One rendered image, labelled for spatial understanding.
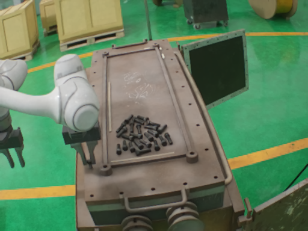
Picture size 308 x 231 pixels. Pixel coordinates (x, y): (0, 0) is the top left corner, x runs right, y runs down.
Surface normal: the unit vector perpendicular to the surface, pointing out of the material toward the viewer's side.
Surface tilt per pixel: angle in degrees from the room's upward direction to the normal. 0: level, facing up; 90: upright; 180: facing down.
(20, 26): 90
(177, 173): 0
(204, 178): 0
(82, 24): 90
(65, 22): 90
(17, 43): 90
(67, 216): 0
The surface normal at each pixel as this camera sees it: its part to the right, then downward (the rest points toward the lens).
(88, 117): 0.51, 0.47
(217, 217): 0.12, 0.53
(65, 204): -0.11, -0.83
